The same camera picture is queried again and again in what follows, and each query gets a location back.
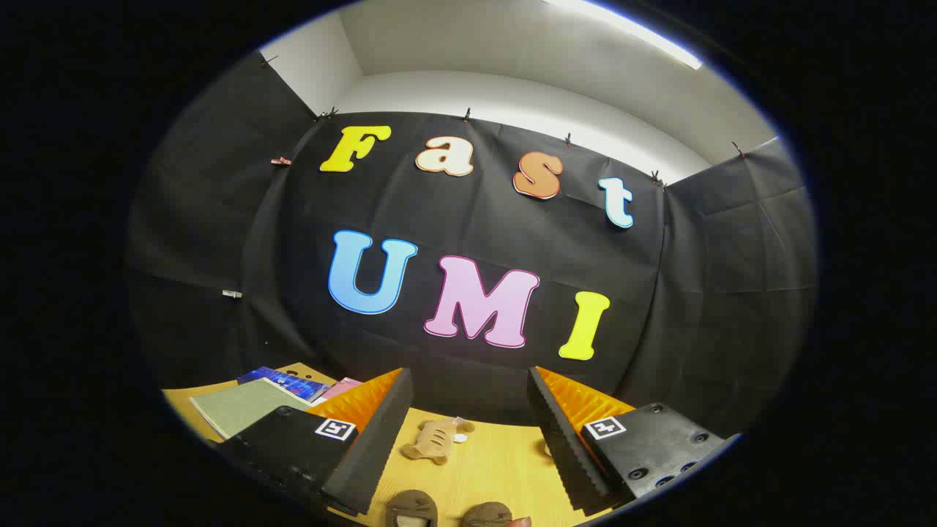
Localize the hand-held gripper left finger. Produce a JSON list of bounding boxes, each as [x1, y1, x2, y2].
[[212, 367, 414, 517]]

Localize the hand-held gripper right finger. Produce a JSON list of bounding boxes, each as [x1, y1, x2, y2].
[[527, 366, 740, 517]]

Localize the brown fuzzy shoe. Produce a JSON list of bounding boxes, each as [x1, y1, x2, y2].
[[386, 489, 438, 527], [463, 501, 532, 527]]

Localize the brown bread plush toy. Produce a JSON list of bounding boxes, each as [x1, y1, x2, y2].
[[400, 416, 476, 466]]

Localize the pink book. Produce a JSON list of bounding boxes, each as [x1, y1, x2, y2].
[[320, 377, 364, 402]]

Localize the blue book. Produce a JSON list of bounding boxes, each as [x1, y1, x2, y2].
[[236, 366, 330, 403]]

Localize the black backdrop cloth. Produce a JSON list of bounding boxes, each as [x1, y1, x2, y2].
[[124, 51, 819, 440]]

